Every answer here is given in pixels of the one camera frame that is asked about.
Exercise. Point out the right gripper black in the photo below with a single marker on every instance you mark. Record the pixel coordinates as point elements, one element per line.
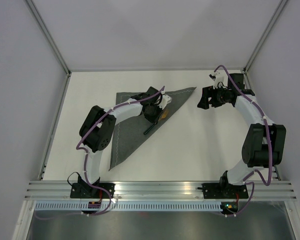
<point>209,92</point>

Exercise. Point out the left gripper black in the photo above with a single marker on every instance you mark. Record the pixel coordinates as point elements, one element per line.
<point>154,120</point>

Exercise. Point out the gold fork black handle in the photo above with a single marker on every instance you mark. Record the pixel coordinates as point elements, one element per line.
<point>163,116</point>

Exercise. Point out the grey cloth napkin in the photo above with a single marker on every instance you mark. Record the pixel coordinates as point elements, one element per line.
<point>129,135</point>

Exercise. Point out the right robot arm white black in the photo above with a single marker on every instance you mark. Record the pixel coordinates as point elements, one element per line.
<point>264,143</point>

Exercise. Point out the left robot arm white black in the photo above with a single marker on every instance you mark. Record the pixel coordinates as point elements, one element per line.
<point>96,133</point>

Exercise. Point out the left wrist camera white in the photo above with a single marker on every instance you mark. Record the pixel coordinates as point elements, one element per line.
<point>163,100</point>

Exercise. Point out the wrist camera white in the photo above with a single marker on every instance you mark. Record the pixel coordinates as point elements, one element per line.
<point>163,100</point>
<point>218,79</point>

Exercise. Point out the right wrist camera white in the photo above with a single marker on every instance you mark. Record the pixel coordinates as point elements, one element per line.
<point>218,79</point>

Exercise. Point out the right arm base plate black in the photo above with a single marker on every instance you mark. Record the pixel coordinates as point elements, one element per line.
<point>210,191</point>

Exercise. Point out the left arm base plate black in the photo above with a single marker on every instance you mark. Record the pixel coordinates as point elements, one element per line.
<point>81,190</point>

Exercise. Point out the right aluminium frame post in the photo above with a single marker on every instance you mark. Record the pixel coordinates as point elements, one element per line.
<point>266,33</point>

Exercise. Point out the aluminium frame post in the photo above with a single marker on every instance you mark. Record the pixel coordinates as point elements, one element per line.
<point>47,35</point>
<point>266,33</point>

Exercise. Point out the white slotted cable duct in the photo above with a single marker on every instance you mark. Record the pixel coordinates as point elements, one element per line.
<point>144,206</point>

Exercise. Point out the aluminium rail front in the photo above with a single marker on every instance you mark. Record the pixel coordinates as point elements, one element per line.
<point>159,190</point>

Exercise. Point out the left aluminium frame post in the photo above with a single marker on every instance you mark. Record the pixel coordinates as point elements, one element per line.
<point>47,35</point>

